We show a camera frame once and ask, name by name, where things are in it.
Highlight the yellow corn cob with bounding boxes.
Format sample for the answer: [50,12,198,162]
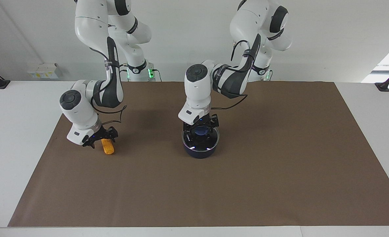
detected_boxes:
[101,138,115,155]

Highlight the glass lid blue knob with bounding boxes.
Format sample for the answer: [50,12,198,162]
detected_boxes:
[181,127,220,151]

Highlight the brown table mat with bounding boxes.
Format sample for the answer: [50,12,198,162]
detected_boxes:
[8,81,389,227]

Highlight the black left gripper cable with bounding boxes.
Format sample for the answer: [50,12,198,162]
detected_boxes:
[211,39,249,111]

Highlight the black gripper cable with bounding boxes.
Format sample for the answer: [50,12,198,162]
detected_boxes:
[211,39,249,111]
[89,46,128,127]

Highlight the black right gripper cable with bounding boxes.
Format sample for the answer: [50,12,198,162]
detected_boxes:
[89,46,128,127]

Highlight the white wall socket boxes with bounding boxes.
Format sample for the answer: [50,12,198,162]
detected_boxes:
[27,63,59,80]

